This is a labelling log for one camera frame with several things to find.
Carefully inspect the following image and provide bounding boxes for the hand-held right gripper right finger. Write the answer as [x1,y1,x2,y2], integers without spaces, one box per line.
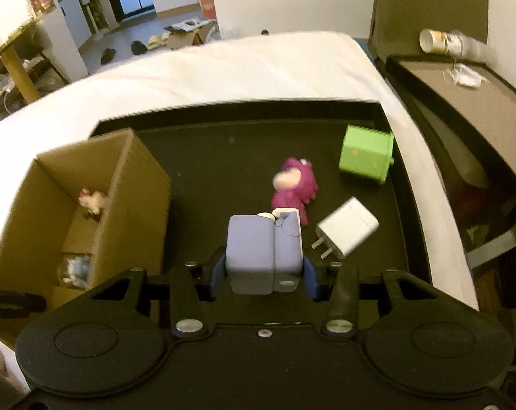
[301,256,444,337]

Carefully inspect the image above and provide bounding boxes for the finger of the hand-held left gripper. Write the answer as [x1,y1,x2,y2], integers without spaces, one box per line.
[0,283,47,320]

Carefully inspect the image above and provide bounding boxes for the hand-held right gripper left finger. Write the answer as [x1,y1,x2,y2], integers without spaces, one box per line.
[89,245,234,337]

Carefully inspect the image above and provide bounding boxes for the lavender block toy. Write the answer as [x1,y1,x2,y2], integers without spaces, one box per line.
[226,207,305,295]

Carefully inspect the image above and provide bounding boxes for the white charger plug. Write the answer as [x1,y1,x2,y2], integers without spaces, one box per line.
[311,196,379,261]

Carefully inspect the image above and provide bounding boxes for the blue and white figurine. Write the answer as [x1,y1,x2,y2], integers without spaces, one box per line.
[57,254,92,289]

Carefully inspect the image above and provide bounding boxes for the magenta-haired figurine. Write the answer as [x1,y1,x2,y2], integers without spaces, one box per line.
[270,156,319,226]

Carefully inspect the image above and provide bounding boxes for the cardboard box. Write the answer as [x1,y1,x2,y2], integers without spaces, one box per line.
[0,128,173,351]

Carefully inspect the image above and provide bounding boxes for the black shallow tray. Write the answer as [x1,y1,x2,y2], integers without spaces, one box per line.
[88,100,438,325]

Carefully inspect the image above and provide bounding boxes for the brown-haired small figurine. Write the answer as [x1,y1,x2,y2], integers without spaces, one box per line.
[77,188,109,219]

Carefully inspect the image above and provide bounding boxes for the green cube toy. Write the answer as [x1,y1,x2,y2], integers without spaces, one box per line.
[338,125,396,185]

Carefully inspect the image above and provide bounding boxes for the dark cluttered chair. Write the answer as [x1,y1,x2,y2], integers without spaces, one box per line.
[0,49,68,121]

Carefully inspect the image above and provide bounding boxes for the round yellow-legged table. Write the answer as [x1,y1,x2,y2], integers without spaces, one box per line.
[0,11,49,103]

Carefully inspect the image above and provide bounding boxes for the dark side table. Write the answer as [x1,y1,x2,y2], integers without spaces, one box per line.
[384,53,516,189]

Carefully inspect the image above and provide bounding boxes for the open brown shipping box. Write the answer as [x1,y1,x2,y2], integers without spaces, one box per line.
[164,17,218,50]

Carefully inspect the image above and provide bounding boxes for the white face mask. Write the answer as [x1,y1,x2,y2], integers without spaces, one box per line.
[444,63,485,89]

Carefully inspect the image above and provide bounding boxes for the orange carton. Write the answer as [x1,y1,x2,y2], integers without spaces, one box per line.
[198,0,218,22]

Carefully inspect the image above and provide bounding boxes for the white side cabinet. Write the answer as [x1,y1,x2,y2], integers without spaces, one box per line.
[40,0,90,82]

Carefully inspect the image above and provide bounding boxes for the stack of paper cups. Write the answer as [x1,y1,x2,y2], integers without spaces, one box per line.
[419,28,489,58]

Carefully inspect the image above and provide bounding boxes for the flattened cardboard sheet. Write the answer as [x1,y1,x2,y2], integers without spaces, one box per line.
[369,0,489,69]

